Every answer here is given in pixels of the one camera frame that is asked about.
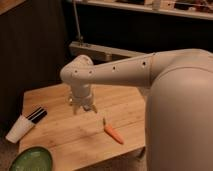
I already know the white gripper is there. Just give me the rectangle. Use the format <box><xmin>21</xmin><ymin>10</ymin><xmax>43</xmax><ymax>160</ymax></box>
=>
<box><xmin>70</xmin><ymin>84</ymin><xmax>98</xmax><ymax>115</ymax></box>

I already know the green ceramic bowl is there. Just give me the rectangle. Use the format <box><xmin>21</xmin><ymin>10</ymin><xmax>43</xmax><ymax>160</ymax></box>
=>
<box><xmin>9</xmin><ymin>146</ymin><xmax>53</xmax><ymax>171</ymax></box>

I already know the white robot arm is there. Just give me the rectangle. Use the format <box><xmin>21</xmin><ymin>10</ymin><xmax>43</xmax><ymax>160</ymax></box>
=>
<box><xmin>60</xmin><ymin>49</ymin><xmax>213</xmax><ymax>171</ymax></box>

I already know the orange toy carrot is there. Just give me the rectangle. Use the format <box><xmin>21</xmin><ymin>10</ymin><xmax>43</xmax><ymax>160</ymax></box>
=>
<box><xmin>103</xmin><ymin>119</ymin><xmax>124</xmax><ymax>144</ymax></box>

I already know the grey metal beam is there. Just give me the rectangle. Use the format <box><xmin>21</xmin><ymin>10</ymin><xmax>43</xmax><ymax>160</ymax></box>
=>
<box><xmin>69</xmin><ymin>41</ymin><xmax>142</xmax><ymax>62</ymax></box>

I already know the white paper cup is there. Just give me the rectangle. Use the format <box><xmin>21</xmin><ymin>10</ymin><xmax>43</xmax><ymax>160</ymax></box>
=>
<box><xmin>6</xmin><ymin>115</ymin><xmax>35</xmax><ymax>143</ymax></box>

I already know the metal pole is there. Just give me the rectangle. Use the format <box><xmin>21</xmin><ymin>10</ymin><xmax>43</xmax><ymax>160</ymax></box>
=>
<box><xmin>72</xmin><ymin>0</ymin><xmax>83</xmax><ymax>46</ymax></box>

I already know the white shelf ledge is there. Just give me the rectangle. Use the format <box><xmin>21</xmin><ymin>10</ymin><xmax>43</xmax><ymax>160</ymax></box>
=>
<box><xmin>76</xmin><ymin>0</ymin><xmax>213</xmax><ymax>21</ymax></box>

